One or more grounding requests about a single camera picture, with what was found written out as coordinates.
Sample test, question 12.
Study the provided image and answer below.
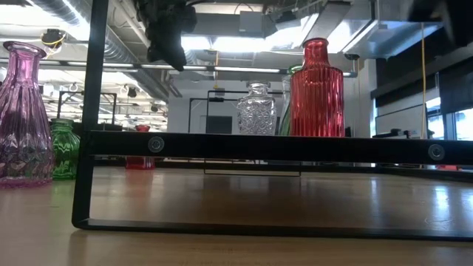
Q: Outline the clear tall glass vase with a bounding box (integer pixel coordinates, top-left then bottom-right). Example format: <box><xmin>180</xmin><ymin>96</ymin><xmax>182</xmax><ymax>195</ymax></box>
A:
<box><xmin>282</xmin><ymin>75</ymin><xmax>292</xmax><ymax>108</ymax></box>

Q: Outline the grey ceiling box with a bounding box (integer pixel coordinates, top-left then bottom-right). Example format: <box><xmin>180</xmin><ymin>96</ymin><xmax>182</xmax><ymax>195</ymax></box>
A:
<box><xmin>239</xmin><ymin>10</ymin><xmax>265</xmax><ymax>38</ymax></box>

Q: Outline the yellow black cable reel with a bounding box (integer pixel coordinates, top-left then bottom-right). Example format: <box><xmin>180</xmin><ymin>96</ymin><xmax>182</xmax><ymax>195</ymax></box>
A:
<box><xmin>40</xmin><ymin>28</ymin><xmax>67</xmax><ymax>51</ymax></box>

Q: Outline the rectangular silver ceiling duct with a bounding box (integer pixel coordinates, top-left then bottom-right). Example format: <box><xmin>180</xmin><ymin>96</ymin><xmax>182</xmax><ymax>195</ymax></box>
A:
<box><xmin>302</xmin><ymin>0</ymin><xmax>444</xmax><ymax>60</ymax></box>

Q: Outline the black aluminium table frame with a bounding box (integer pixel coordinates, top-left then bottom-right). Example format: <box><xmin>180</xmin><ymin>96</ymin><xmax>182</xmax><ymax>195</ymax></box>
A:
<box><xmin>92</xmin><ymin>157</ymin><xmax>473</xmax><ymax>183</ymax></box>

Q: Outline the green tall glass vase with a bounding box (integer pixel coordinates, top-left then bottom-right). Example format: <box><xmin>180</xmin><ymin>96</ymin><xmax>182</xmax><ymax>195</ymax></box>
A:
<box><xmin>279</xmin><ymin>64</ymin><xmax>304</xmax><ymax>136</ymax></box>

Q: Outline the white ceiling light strip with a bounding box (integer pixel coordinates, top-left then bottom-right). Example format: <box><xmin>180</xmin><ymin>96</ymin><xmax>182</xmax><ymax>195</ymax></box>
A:
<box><xmin>36</xmin><ymin>58</ymin><xmax>289</xmax><ymax>74</ymax></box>

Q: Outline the green round glass vase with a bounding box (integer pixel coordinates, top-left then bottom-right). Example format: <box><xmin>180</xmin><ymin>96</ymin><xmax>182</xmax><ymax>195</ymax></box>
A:
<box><xmin>50</xmin><ymin>117</ymin><xmax>81</xmax><ymax>181</ymax></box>

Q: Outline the small red square glass vase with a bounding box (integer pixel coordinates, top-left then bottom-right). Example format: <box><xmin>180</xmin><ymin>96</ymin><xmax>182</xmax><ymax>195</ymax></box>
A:
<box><xmin>125</xmin><ymin>124</ymin><xmax>156</xmax><ymax>171</ymax></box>

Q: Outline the pink long-neck bulb vase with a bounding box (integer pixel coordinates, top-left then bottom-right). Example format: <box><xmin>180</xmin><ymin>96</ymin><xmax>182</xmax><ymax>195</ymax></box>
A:
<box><xmin>0</xmin><ymin>40</ymin><xmax>55</xmax><ymax>189</ymax></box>

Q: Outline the dark background screen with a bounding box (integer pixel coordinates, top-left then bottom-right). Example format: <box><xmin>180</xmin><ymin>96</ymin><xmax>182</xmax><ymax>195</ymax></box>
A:
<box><xmin>205</xmin><ymin>115</ymin><xmax>234</xmax><ymax>134</ymax></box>

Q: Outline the red ribbed bottle vase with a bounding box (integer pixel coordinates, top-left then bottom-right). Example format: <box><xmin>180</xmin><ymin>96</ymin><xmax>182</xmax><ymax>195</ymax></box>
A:
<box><xmin>290</xmin><ymin>37</ymin><xmax>345</xmax><ymax>137</ymax></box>

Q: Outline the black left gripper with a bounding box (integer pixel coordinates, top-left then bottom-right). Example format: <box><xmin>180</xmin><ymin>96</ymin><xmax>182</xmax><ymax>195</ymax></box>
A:
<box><xmin>135</xmin><ymin>0</ymin><xmax>199</xmax><ymax>72</ymax></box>

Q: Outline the yellow hanging cable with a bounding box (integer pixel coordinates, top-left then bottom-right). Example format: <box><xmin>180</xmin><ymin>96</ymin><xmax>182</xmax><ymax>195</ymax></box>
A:
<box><xmin>421</xmin><ymin>21</ymin><xmax>427</xmax><ymax>140</ymax></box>

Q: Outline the clear square textured glass vase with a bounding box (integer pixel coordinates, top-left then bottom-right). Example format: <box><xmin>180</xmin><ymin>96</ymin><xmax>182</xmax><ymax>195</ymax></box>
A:
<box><xmin>236</xmin><ymin>81</ymin><xmax>277</xmax><ymax>136</ymax></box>

